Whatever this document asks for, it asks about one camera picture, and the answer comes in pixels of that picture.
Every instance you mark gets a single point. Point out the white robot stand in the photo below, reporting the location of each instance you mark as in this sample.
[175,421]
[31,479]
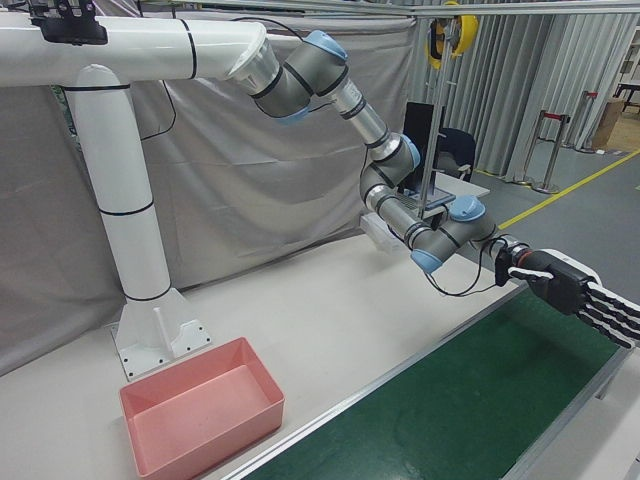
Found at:
[125,200]

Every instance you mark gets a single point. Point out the grey blue laptop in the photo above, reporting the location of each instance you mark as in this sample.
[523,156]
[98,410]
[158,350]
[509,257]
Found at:
[435,200]

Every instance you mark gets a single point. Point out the dark blue office chair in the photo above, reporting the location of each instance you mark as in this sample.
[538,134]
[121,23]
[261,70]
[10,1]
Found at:
[457,147]

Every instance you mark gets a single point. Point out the green belt conveyor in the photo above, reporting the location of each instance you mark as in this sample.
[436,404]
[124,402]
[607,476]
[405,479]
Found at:
[450,400]

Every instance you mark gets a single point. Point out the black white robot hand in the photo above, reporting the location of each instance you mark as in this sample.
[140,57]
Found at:
[565,287]

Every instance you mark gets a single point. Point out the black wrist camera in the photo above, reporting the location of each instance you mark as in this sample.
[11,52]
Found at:
[501,270]

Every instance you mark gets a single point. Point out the black overhead camera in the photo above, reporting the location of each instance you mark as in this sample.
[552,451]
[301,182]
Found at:
[70,30]

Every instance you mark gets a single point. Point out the white desk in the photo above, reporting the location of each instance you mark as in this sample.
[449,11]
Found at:
[470,192]

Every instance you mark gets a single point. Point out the brown cardboard box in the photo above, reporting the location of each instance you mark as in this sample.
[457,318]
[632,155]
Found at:
[607,125]

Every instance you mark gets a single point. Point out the yellow black hanging reel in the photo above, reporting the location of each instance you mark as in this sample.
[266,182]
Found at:
[467,35]

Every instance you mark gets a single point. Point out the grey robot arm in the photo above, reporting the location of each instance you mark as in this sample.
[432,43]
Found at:
[300,75]

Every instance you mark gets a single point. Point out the black flat monitor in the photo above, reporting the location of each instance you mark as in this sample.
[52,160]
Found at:
[415,140]

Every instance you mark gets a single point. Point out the pink plastic basket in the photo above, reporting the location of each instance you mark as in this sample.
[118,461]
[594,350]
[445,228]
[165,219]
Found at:
[200,415]

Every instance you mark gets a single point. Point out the grey pleated partition curtain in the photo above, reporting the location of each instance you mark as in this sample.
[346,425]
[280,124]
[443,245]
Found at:
[510,100]

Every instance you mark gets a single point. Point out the silver stanchion post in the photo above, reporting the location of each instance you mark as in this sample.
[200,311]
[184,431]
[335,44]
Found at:
[588,125]
[557,155]
[533,150]

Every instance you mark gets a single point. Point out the grey fabric backdrop curtain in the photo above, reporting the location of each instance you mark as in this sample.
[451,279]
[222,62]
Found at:
[240,190]

